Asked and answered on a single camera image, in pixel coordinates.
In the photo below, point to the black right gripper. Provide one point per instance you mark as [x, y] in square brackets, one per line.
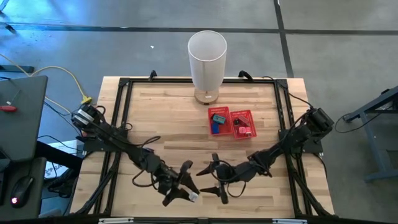
[230, 174]

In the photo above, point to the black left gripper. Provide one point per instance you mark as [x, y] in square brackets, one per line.
[169, 185]

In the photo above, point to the dark blue plastic box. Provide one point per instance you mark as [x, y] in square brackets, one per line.
[215, 128]

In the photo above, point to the teal plastic box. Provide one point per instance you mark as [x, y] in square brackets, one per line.
[219, 119]

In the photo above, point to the small white black adapter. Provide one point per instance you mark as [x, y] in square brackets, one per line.
[236, 121]

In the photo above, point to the red charger box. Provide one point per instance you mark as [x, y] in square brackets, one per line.
[244, 120]

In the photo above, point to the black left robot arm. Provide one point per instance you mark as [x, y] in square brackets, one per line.
[124, 146]

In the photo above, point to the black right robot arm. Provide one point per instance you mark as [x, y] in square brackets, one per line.
[289, 141]

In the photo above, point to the black table clamp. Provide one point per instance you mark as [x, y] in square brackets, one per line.
[153, 75]
[245, 75]

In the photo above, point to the white shade wooden base lamp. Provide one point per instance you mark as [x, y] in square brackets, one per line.
[206, 62]

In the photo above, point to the white printed carton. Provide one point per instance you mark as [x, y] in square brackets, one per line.
[56, 170]

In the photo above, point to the dark grey side table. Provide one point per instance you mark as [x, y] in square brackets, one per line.
[38, 186]

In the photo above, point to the black computer mouse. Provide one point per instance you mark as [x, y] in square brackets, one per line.
[21, 191]

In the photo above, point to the grey side desk top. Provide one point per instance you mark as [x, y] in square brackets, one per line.
[21, 130]

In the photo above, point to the black floor bar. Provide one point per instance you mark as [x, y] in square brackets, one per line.
[18, 69]

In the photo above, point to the silver metal bracket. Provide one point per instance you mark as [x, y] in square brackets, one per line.
[115, 221]
[289, 221]

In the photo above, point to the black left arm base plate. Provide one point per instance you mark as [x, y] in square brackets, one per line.
[90, 147]

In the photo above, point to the black aluminium table frame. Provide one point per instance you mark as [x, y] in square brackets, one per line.
[174, 80]

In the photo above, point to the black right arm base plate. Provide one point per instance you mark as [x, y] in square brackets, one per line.
[314, 147]

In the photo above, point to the dark blue-grey table frame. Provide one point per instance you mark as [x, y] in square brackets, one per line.
[382, 99]

